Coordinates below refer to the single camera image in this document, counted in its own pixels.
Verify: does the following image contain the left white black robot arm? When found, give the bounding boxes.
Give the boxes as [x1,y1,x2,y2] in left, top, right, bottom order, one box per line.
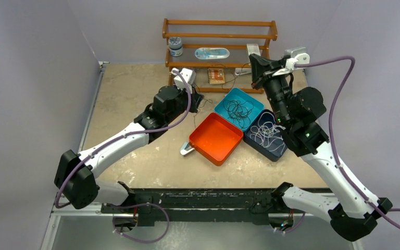
[54,86,204,213]

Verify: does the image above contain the orange tray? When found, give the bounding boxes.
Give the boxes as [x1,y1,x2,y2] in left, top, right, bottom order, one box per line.
[189,112,243,166]

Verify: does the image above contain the wooden shelf rack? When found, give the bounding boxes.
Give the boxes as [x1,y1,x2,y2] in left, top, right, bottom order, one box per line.
[162,18,279,94]

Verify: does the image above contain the white blue jar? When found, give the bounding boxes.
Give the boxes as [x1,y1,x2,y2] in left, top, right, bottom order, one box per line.
[168,36,183,57]

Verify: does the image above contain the white cable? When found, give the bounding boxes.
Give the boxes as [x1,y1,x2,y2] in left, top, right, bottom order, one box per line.
[249,112,287,155]

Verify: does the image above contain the light blue tray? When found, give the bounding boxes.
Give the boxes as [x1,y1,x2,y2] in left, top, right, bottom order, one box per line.
[214,88,265,132]

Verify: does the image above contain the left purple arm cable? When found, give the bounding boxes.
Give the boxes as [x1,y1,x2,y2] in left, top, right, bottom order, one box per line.
[54,68,193,209]

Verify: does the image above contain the dark blue tray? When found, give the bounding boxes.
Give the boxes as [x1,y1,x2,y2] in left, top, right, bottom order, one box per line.
[243,109,288,162]

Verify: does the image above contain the dark cable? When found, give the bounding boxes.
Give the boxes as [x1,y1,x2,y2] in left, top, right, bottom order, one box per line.
[193,62,253,128]
[222,98,254,127]

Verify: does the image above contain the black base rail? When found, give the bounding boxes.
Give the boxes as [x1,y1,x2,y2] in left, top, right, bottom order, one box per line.
[52,187,328,229]

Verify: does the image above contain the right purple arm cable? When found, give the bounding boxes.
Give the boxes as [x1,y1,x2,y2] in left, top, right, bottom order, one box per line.
[295,56,400,240]

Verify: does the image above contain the orange snack packet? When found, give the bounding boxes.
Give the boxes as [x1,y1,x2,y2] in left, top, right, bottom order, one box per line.
[207,68,226,85]

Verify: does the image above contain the white red small box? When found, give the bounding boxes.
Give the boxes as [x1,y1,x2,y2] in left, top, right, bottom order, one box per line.
[246,44,261,56]

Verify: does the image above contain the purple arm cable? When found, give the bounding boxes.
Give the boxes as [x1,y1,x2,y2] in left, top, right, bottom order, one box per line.
[54,68,193,209]
[295,56,400,240]

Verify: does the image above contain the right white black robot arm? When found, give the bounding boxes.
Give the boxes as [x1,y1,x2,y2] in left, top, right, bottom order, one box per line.
[249,53,392,242]

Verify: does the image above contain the blue oval blister pack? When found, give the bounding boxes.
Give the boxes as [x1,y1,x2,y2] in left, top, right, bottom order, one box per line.
[194,47,230,60]

